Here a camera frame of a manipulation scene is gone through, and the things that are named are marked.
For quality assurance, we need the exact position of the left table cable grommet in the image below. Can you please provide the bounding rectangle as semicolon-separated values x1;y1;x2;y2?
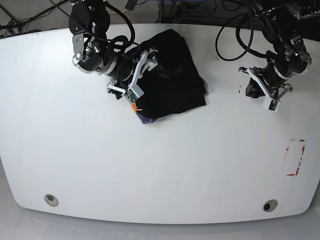
44;194;59;207

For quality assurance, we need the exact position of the right table cable grommet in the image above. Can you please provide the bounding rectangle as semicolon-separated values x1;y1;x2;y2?
262;199;278;213

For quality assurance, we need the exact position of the black cable bundle floor left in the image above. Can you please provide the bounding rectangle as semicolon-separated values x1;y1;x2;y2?
0;0;72;38

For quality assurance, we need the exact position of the white power strip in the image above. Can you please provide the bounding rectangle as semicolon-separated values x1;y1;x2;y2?
298;5;320;20

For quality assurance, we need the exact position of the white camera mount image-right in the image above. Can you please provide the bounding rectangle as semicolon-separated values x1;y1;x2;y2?
238;67;293;112

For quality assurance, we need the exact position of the black T-shirt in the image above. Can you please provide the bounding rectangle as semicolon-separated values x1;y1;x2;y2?
127;29;207;124

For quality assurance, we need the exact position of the red tape rectangle marking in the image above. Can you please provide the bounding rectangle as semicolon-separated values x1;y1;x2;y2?
283;139;306;177

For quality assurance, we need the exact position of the table cable grommet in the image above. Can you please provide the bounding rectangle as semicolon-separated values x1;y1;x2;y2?
262;199;278;213
44;194;59;207

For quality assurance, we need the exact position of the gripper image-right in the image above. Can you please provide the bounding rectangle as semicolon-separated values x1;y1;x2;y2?
245;63;285;99

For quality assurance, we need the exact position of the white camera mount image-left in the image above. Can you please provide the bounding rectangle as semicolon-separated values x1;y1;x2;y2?
106;47;158;104

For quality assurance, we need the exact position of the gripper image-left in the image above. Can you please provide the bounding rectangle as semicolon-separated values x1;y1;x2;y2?
108;56;136;100

